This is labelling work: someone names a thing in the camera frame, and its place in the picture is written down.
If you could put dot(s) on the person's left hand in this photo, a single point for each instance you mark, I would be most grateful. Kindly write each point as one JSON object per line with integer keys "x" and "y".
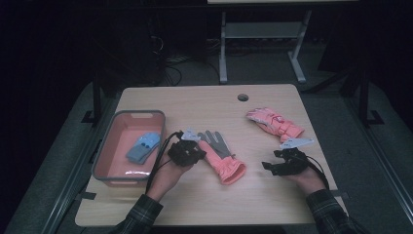
{"x": 168, "y": 178}

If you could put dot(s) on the pink basket with grey rim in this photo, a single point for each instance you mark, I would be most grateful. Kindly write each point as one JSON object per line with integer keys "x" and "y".
{"x": 120, "y": 162}

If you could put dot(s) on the black metal stand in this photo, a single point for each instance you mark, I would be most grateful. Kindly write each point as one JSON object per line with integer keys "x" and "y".
{"x": 96, "y": 94}
{"x": 365, "y": 97}

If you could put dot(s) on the white metal table frame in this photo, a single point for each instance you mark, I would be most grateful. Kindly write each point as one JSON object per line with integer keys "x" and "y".
{"x": 259, "y": 31}

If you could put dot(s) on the pink glove with grey palm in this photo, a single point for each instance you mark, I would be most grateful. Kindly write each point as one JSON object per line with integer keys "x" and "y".
{"x": 224, "y": 161}

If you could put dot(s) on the pink patterned glove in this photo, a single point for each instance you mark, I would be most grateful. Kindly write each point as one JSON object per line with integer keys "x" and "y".
{"x": 276, "y": 123}

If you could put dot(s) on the grey metal frame rail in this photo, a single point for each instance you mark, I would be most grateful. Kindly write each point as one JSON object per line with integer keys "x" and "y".
{"x": 386, "y": 162}
{"x": 69, "y": 191}

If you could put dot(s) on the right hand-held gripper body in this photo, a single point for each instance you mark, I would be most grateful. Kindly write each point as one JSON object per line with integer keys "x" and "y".
{"x": 293, "y": 161}

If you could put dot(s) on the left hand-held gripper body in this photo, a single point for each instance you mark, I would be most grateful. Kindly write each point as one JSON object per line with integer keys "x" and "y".
{"x": 185, "y": 152}

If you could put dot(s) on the person's right hand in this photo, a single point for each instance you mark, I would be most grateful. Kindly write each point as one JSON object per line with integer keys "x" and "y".
{"x": 308, "y": 182}

